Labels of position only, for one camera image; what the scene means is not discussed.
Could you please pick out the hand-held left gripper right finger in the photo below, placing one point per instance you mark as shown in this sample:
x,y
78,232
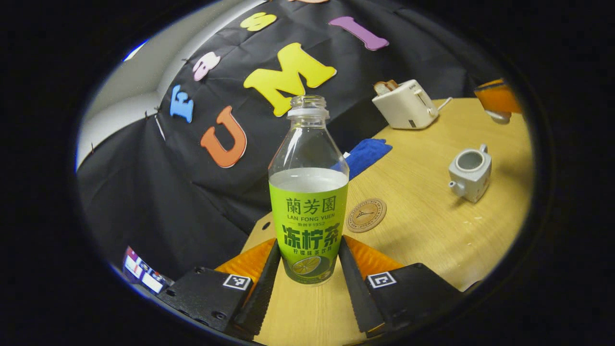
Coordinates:
x,y
355,293

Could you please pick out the white ceramic teacup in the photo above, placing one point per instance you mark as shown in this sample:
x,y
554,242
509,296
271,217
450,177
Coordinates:
x,y
473,180

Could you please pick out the round brown coaster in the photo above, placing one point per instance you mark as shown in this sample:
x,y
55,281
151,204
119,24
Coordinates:
x,y
366,215

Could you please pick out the black backdrop cloth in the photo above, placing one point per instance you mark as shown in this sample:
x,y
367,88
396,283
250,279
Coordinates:
x,y
192,192

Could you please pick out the clear water bottle green label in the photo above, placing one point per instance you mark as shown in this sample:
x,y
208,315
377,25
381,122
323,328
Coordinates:
x,y
308,216

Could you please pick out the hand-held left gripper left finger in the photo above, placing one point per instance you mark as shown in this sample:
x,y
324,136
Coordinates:
x,y
262,293

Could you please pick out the bread slice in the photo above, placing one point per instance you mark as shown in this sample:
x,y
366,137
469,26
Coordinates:
x,y
384,87

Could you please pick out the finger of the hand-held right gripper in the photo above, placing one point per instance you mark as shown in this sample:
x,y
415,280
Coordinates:
x,y
497,98

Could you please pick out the blue towel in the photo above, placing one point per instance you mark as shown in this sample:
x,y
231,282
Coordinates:
x,y
367,154

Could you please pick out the computer monitor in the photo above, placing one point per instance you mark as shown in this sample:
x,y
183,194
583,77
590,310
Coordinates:
x,y
144,274

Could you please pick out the white toaster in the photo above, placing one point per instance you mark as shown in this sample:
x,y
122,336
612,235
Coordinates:
x,y
406,108

